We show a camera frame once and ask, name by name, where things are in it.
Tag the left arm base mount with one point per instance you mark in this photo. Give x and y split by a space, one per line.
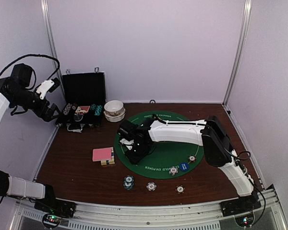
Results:
60 208

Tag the aluminium frame post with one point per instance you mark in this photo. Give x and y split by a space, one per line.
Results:
246 17
51 42

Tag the teal chip row in case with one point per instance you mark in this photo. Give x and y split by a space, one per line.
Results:
98 110

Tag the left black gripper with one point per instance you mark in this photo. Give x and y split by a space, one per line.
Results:
46 116

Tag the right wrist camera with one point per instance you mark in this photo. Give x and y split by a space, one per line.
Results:
129 134

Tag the front aluminium rail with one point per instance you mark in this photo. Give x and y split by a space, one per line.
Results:
201 216

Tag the blue small blind button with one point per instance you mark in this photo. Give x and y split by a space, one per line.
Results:
184 166

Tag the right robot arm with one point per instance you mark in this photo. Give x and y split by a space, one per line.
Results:
208 133

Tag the white scalloped ceramic dish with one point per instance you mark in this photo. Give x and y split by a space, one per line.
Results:
115 118

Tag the green round poker mat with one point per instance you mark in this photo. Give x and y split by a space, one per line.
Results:
163 155

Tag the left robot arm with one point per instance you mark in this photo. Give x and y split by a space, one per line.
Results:
13 186

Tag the card deck in case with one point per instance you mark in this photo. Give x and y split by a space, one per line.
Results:
82 109

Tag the white ceramic bowl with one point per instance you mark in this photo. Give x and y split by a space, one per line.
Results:
114 107

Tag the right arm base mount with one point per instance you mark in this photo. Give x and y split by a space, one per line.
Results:
238 206

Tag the right aluminium frame post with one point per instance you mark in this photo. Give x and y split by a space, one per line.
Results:
246 17

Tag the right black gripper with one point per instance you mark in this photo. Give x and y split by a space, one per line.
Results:
136 158

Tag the blue cream chip row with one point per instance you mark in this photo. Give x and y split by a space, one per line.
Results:
66 111

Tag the gold striped card box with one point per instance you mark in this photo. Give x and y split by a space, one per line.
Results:
111 161

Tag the black poker chip case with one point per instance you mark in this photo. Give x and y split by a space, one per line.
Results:
83 89

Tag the clear round dealer button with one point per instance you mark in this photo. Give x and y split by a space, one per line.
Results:
78 117

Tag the brown poker chip stack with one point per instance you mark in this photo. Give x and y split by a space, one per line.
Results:
180 189

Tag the red playing card deck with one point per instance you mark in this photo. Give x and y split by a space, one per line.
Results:
102 154

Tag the teal poker chip stack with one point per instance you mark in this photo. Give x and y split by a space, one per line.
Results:
128 182

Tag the left aluminium frame post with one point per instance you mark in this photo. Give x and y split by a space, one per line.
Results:
51 42

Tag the blue white poker chip stack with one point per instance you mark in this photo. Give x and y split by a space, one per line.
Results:
151 186

